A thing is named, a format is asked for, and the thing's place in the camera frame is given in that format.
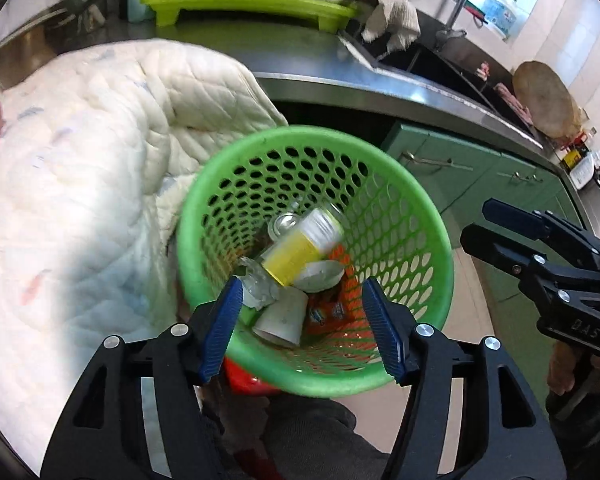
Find orange snack wrapper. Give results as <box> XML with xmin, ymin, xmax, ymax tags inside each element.
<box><xmin>300</xmin><ymin>245</ymin><xmax>377</xmax><ymax>356</ymax></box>

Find white quilted blanket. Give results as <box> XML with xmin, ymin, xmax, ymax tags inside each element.
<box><xmin>0</xmin><ymin>37</ymin><xmax>289</xmax><ymax>466</ymax></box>

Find green plastic basket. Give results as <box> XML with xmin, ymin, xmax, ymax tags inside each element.
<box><xmin>176</xmin><ymin>125</ymin><xmax>455</xmax><ymax>398</ymax></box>

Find teal cup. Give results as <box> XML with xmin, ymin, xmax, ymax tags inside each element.
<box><xmin>126</xmin><ymin>0</ymin><xmax>154</xmax><ymax>23</ymax></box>

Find round wooden cutting board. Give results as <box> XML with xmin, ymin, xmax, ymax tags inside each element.
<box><xmin>511</xmin><ymin>60</ymin><xmax>579</xmax><ymax>140</ymax></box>

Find red soda can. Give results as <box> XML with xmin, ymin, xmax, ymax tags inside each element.
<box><xmin>267</xmin><ymin>202</ymin><xmax>307</xmax><ymax>249</ymax></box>

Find white paper cup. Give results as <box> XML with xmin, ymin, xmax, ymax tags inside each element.
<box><xmin>251</xmin><ymin>287</ymin><xmax>310</xmax><ymax>348</ymax></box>

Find red plastic stool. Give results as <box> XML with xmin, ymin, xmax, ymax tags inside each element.
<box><xmin>222</xmin><ymin>357</ymin><xmax>282</xmax><ymax>397</ymax></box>

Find metal faucet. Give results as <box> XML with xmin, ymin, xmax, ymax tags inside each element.
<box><xmin>434</xmin><ymin>0</ymin><xmax>479</xmax><ymax>52</ymax></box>

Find white dish rag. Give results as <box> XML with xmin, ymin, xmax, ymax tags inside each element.
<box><xmin>361</xmin><ymin>0</ymin><xmax>421</xmax><ymax>54</ymax></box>

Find person's right hand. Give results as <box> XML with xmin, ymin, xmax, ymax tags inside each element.
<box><xmin>547</xmin><ymin>341</ymin><xmax>582</xmax><ymax>396</ymax></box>

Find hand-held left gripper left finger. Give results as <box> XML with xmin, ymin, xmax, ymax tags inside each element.
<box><xmin>40</xmin><ymin>276</ymin><xmax>245</xmax><ymax>480</ymax></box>

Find steel sink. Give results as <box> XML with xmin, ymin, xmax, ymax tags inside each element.
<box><xmin>340</xmin><ymin>30</ymin><xmax>546</xmax><ymax>151</ymax></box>

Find white plastic lid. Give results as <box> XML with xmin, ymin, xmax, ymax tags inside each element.
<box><xmin>292</xmin><ymin>259</ymin><xmax>346</xmax><ymax>294</ymax></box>

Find clear bottle with yellow label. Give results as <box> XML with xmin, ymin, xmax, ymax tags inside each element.
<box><xmin>232</xmin><ymin>205</ymin><xmax>347</xmax><ymax>311</ymax></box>

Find person's grey trousers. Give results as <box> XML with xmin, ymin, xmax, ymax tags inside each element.
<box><xmin>200</xmin><ymin>390</ymin><xmax>392</xmax><ymax>480</ymax></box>

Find green cabinet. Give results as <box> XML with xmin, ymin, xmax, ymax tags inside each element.
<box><xmin>380</xmin><ymin>120</ymin><xmax>588</xmax><ymax>311</ymax></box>

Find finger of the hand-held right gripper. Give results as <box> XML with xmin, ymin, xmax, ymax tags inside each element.
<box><xmin>459</xmin><ymin>225</ymin><xmax>557</xmax><ymax>287</ymax></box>
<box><xmin>481</xmin><ymin>198</ymin><xmax>600</xmax><ymax>274</ymax></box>

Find metal saucepan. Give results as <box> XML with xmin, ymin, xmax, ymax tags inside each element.
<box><xmin>0</xmin><ymin>0</ymin><xmax>141</xmax><ymax>92</ymax></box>

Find dish soap bottle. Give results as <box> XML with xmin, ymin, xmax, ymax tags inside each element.
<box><xmin>489</xmin><ymin>0</ymin><xmax>521</xmax><ymax>39</ymax></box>

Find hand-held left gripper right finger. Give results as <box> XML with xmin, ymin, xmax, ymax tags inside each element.
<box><xmin>361</xmin><ymin>277</ymin><xmax>568</xmax><ymax>480</ymax></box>

